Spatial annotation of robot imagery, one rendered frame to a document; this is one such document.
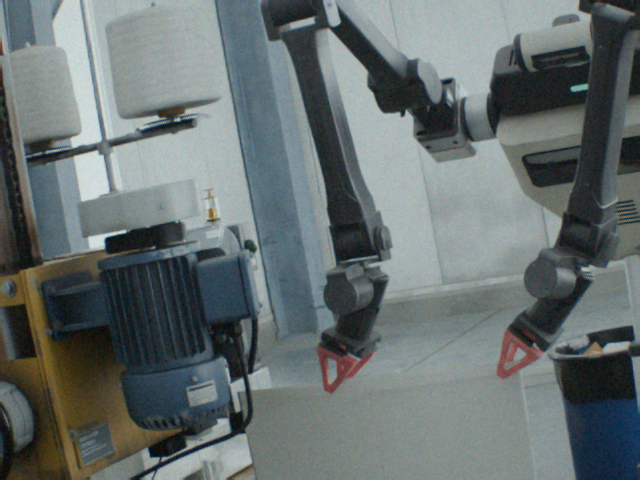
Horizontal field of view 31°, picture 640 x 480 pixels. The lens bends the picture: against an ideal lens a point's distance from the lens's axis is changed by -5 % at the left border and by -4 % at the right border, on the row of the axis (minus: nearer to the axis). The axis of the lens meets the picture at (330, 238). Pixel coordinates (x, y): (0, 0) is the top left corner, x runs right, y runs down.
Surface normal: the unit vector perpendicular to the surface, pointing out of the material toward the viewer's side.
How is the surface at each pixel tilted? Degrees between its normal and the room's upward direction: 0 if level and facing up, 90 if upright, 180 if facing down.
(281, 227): 90
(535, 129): 40
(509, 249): 90
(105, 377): 90
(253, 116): 90
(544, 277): 77
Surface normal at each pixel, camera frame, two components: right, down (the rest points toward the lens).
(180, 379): 0.31, 0.04
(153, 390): -0.28, 0.12
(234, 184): 0.89, -0.15
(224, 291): -0.01, 0.06
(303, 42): -0.42, 0.28
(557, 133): -0.43, -0.67
